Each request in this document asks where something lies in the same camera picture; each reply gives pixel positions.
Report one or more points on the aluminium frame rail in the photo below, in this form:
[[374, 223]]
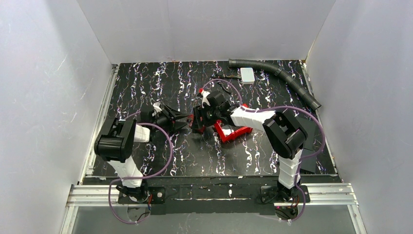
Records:
[[211, 187]]

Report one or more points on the upper black card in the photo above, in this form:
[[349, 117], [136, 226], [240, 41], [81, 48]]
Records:
[[310, 127]]

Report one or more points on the lower black card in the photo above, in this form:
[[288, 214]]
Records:
[[309, 164]]

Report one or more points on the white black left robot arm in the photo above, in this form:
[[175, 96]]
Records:
[[115, 140]]

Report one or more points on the black card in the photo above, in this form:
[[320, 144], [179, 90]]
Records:
[[309, 164], [310, 127]]

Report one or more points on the white rectangular box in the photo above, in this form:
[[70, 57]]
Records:
[[247, 76]]

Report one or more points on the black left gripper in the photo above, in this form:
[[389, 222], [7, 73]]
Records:
[[168, 117]]

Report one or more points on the black grey pliers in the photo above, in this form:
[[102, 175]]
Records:
[[224, 77]]

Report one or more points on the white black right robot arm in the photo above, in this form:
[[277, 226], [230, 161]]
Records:
[[285, 134]]

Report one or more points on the red plastic bin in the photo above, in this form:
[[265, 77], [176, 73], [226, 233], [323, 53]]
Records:
[[227, 133]]

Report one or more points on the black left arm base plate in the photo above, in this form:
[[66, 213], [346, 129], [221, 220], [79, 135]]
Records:
[[144, 194]]

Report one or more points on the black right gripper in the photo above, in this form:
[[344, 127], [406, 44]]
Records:
[[200, 118]]

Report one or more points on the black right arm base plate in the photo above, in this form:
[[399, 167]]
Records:
[[272, 194]]

